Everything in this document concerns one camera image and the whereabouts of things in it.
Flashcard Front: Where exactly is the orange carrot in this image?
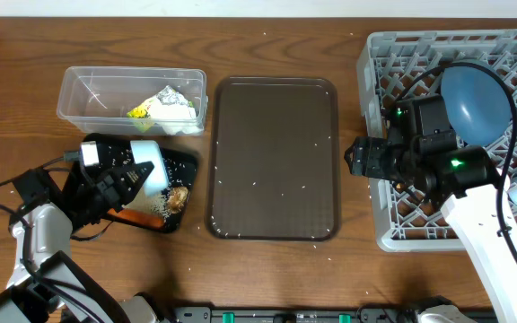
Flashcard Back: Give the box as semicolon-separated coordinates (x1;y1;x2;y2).
105;209;165;231

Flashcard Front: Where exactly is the light blue rice bowl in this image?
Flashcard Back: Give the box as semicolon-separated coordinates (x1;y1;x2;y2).
130;139;170;198

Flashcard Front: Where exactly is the brown food scrap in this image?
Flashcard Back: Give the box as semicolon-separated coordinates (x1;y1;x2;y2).
166;187;189;214

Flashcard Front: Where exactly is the foil snack wrapper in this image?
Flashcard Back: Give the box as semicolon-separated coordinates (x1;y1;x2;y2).
127;85;195;134

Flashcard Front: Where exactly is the dark blue plate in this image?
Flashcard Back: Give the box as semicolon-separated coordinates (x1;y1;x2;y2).
441;66;512;146

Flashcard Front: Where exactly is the white napkin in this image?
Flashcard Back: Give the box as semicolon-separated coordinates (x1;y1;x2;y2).
149;105;200;135

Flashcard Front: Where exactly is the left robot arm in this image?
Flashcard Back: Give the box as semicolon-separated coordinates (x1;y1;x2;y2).
0;161;164;323

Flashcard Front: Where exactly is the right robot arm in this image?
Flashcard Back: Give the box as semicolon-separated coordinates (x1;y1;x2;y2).
344;96;517;322

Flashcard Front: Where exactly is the grey dishwasher rack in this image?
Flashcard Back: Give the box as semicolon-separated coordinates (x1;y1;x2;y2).
356;30;517;252

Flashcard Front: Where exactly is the pile of white rice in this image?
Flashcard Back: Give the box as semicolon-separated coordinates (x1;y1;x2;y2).
125;188;172;219

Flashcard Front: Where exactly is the black plastic tray bin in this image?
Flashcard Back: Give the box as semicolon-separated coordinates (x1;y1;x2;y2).
84;134;197;233

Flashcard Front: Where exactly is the dark brown serving tray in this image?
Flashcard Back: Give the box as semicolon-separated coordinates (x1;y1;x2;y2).
206;76;341;242

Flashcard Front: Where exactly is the clear plastic bin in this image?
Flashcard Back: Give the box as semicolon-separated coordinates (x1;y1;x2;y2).
57;66;208;136

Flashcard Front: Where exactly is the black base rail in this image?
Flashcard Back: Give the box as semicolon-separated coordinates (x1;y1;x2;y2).
168;295;502;323

